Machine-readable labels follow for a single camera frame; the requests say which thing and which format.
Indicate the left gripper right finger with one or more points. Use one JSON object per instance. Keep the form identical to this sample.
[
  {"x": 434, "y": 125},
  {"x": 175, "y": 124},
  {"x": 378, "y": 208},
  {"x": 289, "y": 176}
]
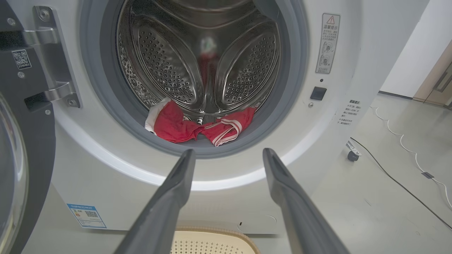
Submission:
[{"x": 300, "y": 211}]

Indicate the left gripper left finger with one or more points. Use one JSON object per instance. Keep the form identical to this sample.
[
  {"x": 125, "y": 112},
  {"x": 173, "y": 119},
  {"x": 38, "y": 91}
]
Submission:
[{"x": 166, "y": 204}]

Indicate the red garment with white stripes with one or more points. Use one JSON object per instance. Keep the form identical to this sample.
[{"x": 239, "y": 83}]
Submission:
[{"x": 173, "y": 123}]

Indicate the dark grey glass washer door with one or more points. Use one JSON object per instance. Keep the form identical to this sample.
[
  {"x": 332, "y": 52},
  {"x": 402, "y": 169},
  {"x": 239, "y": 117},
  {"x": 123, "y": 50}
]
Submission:
[{"x": 31, "y": 148}]

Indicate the beige perforated laundry basket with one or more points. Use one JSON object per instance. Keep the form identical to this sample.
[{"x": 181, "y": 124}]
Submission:
[{"x": 212, "y": 243}]

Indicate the white front-loading washing machine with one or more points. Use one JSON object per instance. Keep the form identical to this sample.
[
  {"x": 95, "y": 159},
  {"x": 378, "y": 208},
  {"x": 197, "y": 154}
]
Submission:
[{"x": 106, "y": 169}]

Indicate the wooden room door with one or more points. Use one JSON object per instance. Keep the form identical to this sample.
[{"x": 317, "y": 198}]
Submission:
[{"x": 434, "y": 81}]

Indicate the small QR code door label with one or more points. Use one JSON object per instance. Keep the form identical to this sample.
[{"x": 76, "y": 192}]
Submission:
[{"x": 22, "y": 59}]

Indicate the metal leg with caster wheel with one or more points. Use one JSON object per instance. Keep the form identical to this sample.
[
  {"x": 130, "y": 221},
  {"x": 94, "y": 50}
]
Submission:
[{"x": 353, "y": 155}]

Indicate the blue energy label sticker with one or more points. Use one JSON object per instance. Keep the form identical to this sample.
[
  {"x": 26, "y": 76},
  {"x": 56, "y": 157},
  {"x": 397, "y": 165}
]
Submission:
[{"x": 86, "y": 215}]

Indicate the grey warning sticker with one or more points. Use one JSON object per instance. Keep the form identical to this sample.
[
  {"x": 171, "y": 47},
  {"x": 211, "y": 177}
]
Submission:
[{"x": 327, "y": 42}]

